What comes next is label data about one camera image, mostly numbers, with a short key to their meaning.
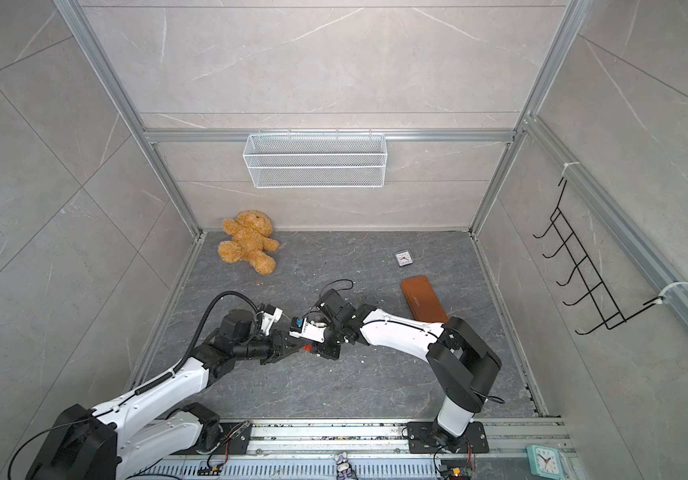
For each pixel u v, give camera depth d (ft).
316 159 3.21
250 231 3.57
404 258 3.60
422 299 3.25
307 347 2.63
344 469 2.21
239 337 2.17
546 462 2.25
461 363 1.47
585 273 2.24
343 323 2.15
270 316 2.54
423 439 2.44
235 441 2.39
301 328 2.35
